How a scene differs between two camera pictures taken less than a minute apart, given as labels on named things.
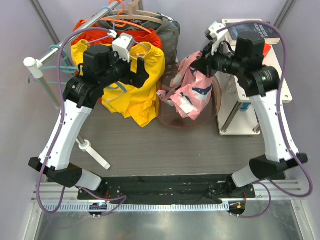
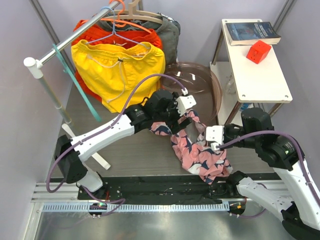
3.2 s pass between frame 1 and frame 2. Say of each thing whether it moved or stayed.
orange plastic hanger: stayed
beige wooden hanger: stayed
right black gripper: moved
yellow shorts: stayed
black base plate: stayed
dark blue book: stayed
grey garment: stayed
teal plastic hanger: moved
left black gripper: moved
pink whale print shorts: moved
